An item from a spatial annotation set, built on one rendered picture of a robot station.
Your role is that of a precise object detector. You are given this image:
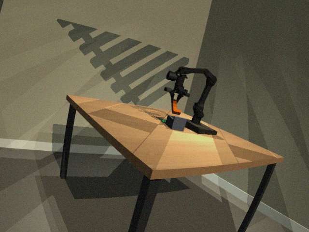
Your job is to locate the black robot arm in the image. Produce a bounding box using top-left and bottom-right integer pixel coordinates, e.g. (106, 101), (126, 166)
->
(167, 66), (217, 125)

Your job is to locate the orange l-shaped part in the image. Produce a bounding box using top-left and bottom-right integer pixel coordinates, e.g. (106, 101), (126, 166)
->
(171, 99), (182, 115)

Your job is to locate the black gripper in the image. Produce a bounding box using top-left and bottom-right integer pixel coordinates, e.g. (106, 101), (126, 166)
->
(164, 82), (190, 103)

